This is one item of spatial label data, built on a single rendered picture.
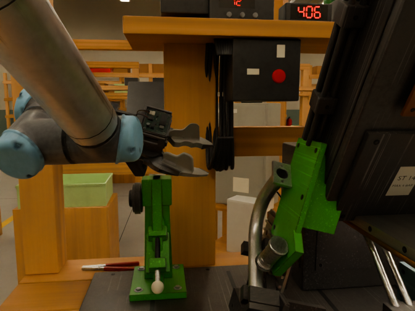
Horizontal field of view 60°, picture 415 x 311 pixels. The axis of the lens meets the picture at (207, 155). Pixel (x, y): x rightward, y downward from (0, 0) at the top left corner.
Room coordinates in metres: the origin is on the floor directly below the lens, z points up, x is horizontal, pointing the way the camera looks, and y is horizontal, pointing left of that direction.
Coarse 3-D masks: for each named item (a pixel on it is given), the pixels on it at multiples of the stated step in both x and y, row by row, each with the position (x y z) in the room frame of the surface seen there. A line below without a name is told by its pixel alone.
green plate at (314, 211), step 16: (304, 144) 0.70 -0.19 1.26; (320, 144) 0.63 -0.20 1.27; (304, 160) 0.68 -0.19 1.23; (320, 160) 0.63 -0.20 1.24; (304, 176) 0.66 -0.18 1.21; (320, 176) 0.64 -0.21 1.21; (288, 192) 0.71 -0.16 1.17; (304, 192) 0.64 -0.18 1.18; (320, 192) 0.64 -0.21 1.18; (288, 208) 0.68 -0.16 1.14; (304, 208) 0.63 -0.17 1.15; (320, 208) 0.64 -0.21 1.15; (336, 208) 0.65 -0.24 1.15; (288, 224) 0.66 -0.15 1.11; (304, 224) 0.64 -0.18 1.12; (320, 224) 0.64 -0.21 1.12; (336, 224) 0.65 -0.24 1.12
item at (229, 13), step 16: (208, 0) 0.91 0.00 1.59; (224, 0) 0.90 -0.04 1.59; (240, 0) 0.90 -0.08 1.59; (256, 0) 0.91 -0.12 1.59; (272, 0) 0.91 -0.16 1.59; (336, 0) 0.98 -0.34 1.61; (208, 16) 0.91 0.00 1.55; (224, 16) 0.90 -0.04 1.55; (240, 16) 0.90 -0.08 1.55; (256, 16) 0.90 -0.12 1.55; (272, 16) 0.91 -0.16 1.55
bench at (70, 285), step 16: (224, 256) 1.05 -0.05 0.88; (240, 256) 1.05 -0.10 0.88; (64, 272) 0.95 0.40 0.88; (80, 272) 0.95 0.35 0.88; (16, 288) 0.86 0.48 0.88; (32, 288) 0.86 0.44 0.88; (48, 288) 0.86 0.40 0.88; (64, 288) 0.86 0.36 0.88; (80, 288) 0.86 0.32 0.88; (16, 304) 0.78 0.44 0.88; (32, 304) 0.78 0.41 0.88; (48, 304) 0.78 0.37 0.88; (64, 304) 0.78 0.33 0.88; (80, 304) 0.78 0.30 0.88
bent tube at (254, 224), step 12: (276, 168) 0.72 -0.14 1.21; (288, 168) 0.73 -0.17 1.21; (276, 180) 0.70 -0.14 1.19; (288, 180) 0.71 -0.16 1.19; (264, 192) 0.75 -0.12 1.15; (276, 192) 0.75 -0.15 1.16; (264, 204) 0.77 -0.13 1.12; (252, 216) 0.78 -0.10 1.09; (264, 216) 0.78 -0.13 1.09; (252, 228) 0.76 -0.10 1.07; (252, 240) 0.74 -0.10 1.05; (252, 252) 0.72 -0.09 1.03; (252, 264) 0.70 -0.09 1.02; (252, 276) 0.68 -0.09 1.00
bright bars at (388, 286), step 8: (368, 240) 0.64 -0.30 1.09; (368, 248) 0.64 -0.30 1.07; (376, 256) 0.62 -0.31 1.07; (376, 264) 0.61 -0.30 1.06; (392, 264) 0.61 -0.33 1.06; (384, 272) 0.60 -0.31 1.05; (392, 272) 0.60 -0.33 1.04; (384, 280) 0.59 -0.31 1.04; (400, 280) 0.59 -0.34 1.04; (400, 288) 0.58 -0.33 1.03; (392, 296) 0.57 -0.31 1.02; (408, 296) 0.57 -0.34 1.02; (384, 304) 0.56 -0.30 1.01; (392, 304) 0.56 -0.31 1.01; (400, 304) 0.56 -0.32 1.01; (408, 304) 0.56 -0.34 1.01
